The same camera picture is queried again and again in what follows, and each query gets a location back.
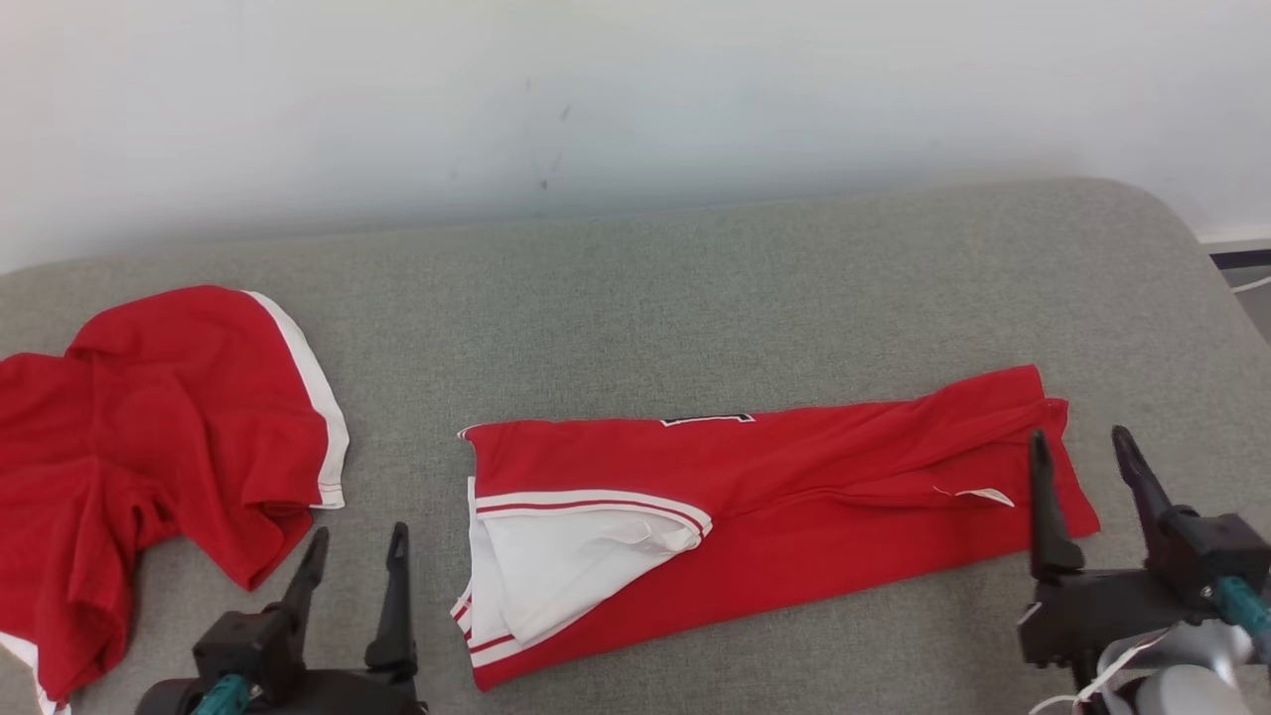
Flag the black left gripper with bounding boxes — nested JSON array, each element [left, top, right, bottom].
[[136, 522, 428, 715]]

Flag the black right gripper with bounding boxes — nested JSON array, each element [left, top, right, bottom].
[[1017, 425, 1207, 691]]

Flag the red shorts with white stripe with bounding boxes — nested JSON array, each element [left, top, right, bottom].
[[0, 286, 351, 715]]

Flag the red and white jersey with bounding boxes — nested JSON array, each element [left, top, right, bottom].
[[457, 364, 1101, 692]]

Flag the dark wall baseboard strip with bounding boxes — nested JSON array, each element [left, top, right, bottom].
[[1206, 243, 1271, 271]]

